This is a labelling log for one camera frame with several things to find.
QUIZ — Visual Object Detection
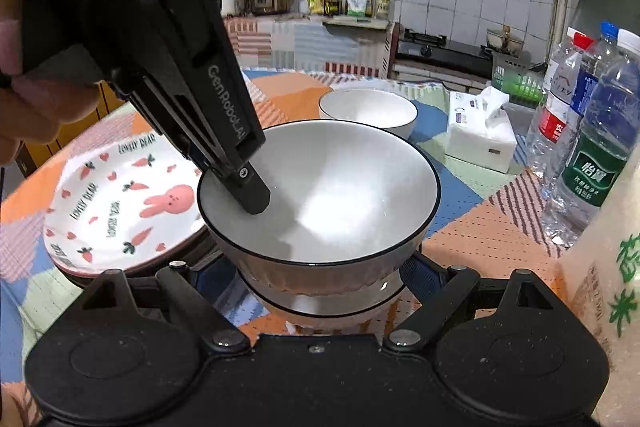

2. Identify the orange wooden door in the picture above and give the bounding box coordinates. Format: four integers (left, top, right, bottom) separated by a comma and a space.
14, 80, 126, 178

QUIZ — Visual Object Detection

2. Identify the white rabbit carrot plate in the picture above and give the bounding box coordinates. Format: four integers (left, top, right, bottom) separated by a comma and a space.
43, 131, 204, 279

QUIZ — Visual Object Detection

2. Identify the blue label water bottle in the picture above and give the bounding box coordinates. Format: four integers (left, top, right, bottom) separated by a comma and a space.
540, 20, 618, 202

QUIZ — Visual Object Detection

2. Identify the black gas stove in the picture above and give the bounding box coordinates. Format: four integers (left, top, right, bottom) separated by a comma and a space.
395, 29, 492, 80

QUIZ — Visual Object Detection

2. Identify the white rice bag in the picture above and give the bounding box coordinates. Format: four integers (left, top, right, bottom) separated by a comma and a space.
560, 150, 640, 426

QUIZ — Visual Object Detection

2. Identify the person's left hand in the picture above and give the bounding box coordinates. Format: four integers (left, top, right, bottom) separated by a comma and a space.
1, 0, 100, 166

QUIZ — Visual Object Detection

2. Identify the white tissue box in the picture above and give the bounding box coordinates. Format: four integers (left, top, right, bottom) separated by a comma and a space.
445, 86, 518, 173

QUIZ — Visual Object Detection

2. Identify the green label water bottle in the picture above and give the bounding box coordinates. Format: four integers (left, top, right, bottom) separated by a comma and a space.
541, 29, 639, 247

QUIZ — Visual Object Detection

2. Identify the white bowl black rim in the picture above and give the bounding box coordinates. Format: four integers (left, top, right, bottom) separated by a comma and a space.
198, 119, 442, 296
239, 272, 405, 331

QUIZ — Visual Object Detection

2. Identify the striped patchwork counter cloth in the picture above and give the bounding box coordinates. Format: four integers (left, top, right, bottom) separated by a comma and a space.
224, 15, 397, 78

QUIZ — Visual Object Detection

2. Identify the clear condiment bottle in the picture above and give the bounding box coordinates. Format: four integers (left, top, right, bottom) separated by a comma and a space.
375, 0, 394, 20

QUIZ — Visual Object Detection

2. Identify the red label water bottle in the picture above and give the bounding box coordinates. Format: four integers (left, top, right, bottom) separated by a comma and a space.
525, 27, 593, 179

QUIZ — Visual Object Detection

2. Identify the colourful patchwork tablecloth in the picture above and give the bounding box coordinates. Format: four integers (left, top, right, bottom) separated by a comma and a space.
0, 68, 576, 427

